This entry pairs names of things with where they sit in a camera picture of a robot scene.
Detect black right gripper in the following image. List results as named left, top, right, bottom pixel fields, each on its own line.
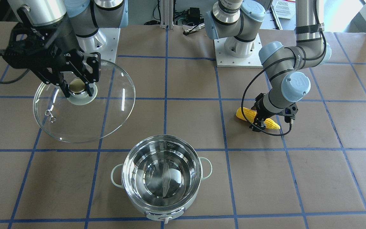
left=3, top=22, right=101, bottom=98

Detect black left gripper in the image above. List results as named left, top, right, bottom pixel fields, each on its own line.
left=249, top=93, right=299, bottom=132

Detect yellow corn cob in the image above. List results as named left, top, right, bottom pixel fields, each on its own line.
left=235, top=107, right=281, bottom=129

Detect glass pot lid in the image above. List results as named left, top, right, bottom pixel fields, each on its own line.
left=32, top=60, right=136, bottom=143

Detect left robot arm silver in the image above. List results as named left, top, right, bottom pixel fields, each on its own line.
left=204, top=0, right=331, bottom=132

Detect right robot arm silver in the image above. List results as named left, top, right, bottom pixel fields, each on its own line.
left=2, top=0, right=128, bottom=98

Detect white steel cooking pot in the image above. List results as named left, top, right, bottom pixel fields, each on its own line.
left=110, top=134, right=213, bottom=224

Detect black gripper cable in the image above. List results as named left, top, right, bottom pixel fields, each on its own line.
left=241, top=60, right=295, bottom=137

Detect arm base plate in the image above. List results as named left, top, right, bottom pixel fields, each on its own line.
left=213, top=34, right=262, bottom=68
left=77, top=28, right=120, bottom=63

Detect aluminium frame post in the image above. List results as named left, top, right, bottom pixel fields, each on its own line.
left=160, top=0, right=174, bottom=30

